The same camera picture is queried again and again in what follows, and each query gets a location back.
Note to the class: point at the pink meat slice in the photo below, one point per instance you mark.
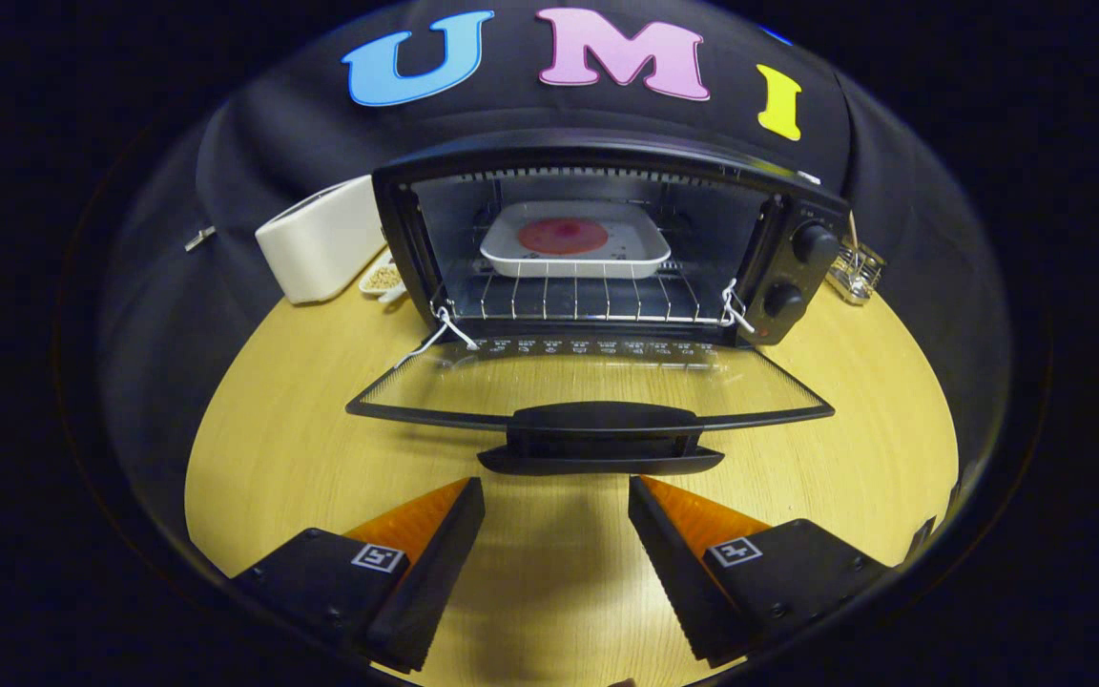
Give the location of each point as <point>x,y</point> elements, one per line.
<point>564,236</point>

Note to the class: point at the wooden stick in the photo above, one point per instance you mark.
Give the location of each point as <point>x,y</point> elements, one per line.
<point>853,229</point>

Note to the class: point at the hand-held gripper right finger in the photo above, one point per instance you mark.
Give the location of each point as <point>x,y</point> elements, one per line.
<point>673,582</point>

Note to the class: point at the silver clip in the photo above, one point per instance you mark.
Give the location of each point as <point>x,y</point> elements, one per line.
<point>199,239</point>

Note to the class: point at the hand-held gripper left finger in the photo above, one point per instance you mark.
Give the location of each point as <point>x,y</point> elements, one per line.
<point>430,582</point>

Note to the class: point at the black toaster oven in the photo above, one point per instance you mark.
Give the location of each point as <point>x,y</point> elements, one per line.
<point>607,148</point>

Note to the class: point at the white bread toaster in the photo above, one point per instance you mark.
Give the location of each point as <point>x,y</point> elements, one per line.
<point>321,243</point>

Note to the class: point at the small dish of beans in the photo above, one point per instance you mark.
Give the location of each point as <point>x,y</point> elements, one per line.
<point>383,279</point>

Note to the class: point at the white square plate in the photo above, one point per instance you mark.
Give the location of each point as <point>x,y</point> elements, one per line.
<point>569,265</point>

